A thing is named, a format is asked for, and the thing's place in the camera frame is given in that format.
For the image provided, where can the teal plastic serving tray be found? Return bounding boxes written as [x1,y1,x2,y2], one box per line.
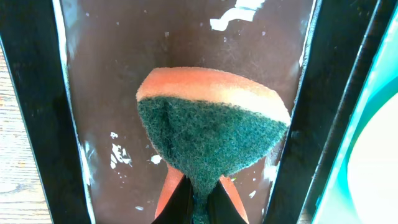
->
[309,6,397,224]

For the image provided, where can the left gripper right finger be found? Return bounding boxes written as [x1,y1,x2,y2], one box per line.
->
[207,181,247,224]

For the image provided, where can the yellow-green plate bottom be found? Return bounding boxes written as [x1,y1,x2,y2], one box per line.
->
[348,95,397,224]

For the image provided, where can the black rectangular water tray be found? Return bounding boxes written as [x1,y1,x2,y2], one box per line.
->
[1,0,397,223]

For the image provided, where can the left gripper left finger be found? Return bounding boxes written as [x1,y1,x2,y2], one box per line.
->
[152,176,194,224]

